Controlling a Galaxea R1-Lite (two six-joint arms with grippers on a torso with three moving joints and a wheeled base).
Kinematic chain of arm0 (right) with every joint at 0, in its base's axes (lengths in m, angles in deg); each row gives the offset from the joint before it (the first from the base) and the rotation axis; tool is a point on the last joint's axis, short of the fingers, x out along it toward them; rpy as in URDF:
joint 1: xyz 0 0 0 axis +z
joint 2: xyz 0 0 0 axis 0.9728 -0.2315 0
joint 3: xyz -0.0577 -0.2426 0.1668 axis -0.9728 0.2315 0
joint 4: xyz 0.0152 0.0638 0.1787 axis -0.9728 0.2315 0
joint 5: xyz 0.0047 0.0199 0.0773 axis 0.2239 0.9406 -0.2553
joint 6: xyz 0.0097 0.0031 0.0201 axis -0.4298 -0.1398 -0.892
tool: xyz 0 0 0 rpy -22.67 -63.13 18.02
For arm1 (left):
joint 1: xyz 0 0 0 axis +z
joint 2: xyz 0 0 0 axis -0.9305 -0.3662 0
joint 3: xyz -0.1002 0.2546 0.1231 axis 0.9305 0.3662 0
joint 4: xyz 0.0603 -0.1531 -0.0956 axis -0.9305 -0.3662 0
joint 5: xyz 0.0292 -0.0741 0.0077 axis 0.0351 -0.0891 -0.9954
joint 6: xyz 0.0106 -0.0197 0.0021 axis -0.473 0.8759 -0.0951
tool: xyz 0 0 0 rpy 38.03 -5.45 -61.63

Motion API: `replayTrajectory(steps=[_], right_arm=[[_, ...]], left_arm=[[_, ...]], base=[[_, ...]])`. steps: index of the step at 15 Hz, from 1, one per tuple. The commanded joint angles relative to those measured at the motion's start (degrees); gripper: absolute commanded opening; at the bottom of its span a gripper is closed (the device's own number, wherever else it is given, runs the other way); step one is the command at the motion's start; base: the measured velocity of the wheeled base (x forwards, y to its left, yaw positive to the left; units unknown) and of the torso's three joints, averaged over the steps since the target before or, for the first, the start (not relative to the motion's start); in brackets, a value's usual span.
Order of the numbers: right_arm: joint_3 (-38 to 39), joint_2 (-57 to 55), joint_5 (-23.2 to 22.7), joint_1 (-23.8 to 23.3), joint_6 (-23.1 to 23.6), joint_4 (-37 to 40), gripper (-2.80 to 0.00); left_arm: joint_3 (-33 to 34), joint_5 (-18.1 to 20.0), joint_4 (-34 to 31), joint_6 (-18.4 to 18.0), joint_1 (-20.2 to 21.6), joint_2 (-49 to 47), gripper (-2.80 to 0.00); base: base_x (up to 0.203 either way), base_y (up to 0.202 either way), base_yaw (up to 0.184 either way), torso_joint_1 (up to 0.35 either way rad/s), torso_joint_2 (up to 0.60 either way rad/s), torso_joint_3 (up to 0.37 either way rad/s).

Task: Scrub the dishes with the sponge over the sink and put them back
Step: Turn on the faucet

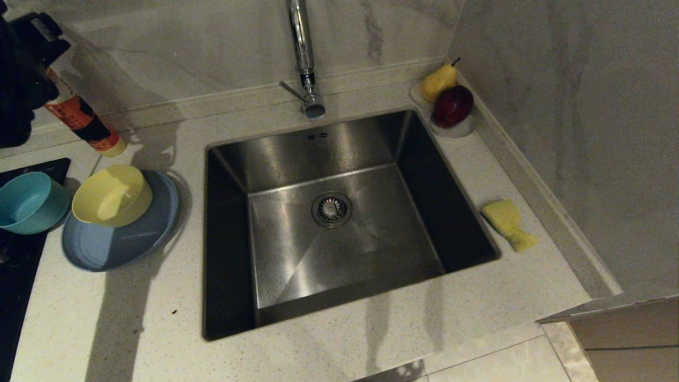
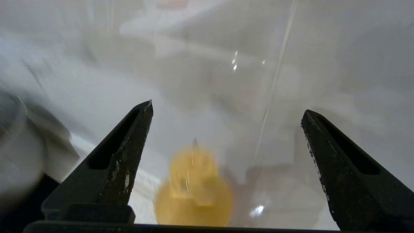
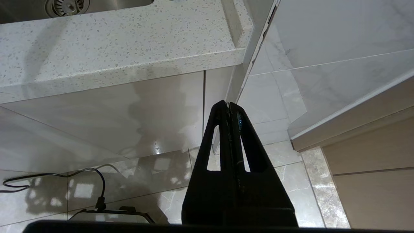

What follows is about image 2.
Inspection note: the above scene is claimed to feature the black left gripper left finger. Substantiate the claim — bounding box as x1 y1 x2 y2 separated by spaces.
40 100 154 224

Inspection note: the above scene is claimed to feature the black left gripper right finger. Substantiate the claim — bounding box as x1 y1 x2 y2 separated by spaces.
301 109 414 231

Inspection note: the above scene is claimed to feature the orange-label dish soap bottle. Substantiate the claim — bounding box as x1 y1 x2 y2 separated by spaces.
154 139 234 227

